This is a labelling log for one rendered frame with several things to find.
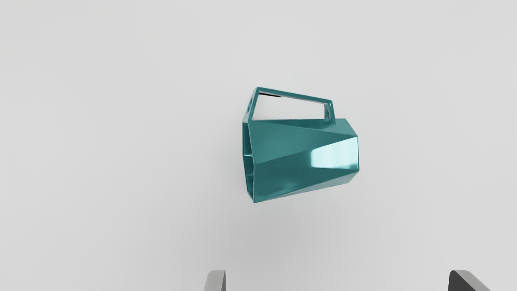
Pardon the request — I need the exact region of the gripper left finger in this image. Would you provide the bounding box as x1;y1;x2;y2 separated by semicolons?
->
204;270;227;291

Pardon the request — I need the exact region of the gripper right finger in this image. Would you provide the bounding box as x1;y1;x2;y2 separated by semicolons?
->
448;270;492;291

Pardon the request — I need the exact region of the teal faceted mug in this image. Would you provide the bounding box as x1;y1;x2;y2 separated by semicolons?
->
242;86;360;204

